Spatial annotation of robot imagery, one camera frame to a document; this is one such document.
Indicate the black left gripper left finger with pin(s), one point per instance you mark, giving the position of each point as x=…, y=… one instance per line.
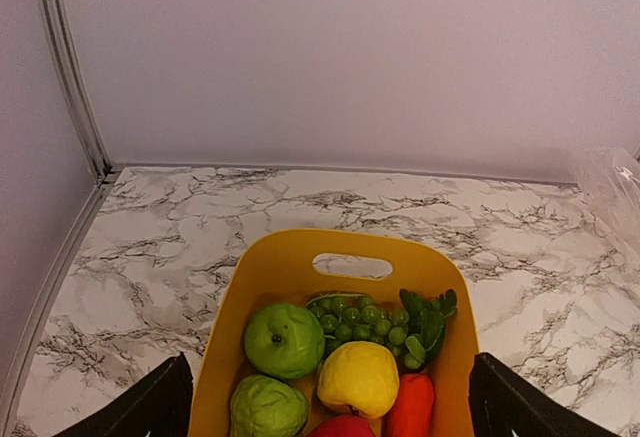
x=157, y=405

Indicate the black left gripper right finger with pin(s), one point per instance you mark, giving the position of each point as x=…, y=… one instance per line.
x=502, y=403

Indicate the clear zip top bag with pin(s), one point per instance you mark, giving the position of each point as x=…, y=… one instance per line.
x=609, y=180

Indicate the orange carrot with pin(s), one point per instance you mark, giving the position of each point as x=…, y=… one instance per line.
x=412, y=410

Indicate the green apple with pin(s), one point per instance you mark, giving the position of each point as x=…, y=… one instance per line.
x=284, y=341

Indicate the red apple in basket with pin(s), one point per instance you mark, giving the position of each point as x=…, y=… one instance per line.
x=343, y=426

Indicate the yellow plastic basket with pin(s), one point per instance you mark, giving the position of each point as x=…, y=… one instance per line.
x=280, y=268

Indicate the green grape bunch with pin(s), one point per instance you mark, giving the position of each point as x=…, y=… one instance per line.
x=350, y=317

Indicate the left aluminium frame post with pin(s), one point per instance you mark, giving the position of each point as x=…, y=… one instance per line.
x=66, y=65

